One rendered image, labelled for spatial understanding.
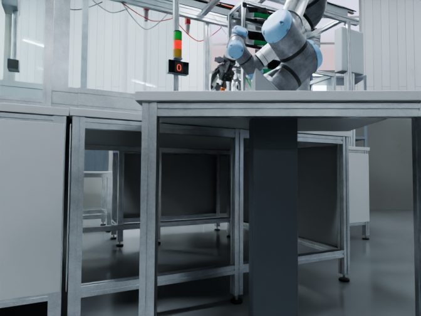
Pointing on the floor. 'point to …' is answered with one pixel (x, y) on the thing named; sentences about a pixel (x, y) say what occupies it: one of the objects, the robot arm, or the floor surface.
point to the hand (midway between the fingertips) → (215, 86)
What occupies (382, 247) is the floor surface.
